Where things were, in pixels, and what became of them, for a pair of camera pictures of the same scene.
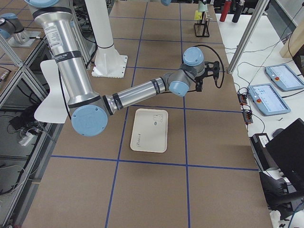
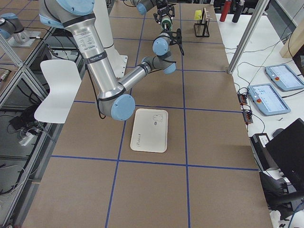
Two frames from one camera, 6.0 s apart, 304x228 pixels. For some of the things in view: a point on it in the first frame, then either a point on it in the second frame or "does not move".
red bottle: [225, 9] does not move
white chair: [55, 108] does not move
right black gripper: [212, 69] -> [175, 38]
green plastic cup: [202, 7] -> [166, 20]
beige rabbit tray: [149, 130] does not move
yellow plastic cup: [197, 15] does not move
